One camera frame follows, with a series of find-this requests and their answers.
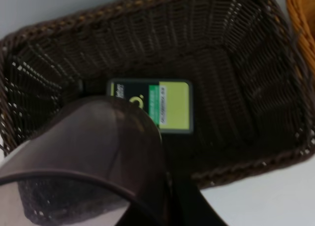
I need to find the translucent purple plastic cup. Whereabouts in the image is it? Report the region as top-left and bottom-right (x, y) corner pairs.
(0, 97), (168, 226)

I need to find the black pump bottle green label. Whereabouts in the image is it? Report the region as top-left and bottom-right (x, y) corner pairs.
(78, 78), (193, 135)

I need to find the dark brown wicker basket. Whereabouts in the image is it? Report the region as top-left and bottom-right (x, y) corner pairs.
(0, 0), (315, 190)

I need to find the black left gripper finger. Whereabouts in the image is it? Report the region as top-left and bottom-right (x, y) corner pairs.
(115, 172), (226, 226)

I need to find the orange wicker basket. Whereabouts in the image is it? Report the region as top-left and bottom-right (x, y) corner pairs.
(286, 0), (315, 72)

